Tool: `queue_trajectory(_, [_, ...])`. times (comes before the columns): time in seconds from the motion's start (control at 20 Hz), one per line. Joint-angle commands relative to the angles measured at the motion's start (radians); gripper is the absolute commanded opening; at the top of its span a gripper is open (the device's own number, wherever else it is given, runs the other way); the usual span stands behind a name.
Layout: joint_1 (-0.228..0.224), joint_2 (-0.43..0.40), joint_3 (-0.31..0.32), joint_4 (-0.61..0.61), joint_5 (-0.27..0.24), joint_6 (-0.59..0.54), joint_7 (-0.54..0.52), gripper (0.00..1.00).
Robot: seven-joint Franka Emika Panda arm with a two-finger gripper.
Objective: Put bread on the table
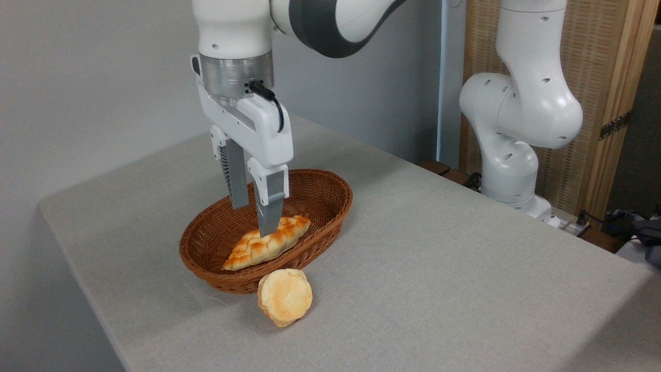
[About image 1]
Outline grey bundle of cables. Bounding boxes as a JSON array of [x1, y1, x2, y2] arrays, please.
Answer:
[[615, 208, 661, 268]]

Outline brown woven wicker basket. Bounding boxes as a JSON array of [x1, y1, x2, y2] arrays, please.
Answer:
[[179, 168, 354, 295]]

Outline white vertical post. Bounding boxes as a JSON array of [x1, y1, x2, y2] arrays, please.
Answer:
[[436, 0, 467, 169]]

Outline metal screen hinge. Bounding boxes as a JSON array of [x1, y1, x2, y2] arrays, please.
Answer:
[[599, 111, 632, 142]]

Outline wooden woven folding screen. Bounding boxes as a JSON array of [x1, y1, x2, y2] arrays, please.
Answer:
[[459, 0, 661, 220]]

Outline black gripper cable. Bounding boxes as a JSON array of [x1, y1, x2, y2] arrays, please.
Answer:
[[249, 81, 286, 133]]

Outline long braided bread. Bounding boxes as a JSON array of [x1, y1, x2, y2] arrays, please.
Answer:
[[222, 215, 312, 272]]

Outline round bread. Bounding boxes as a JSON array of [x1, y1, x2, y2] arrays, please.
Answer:
[[257, 268, 314, 329]]

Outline dark wooden block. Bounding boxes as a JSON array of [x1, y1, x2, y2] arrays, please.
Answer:
[[443, 169, 475, 188], [417, 159, 452, 177]]

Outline white power strip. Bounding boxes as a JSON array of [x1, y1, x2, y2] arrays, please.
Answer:
[[552, 217, 592, 239]]

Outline black plug with cable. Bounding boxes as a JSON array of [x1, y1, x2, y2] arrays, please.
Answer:
[[576, 209, 637, 236]]

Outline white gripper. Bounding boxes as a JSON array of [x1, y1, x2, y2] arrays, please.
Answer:
[[191, 55, 294, 238]]

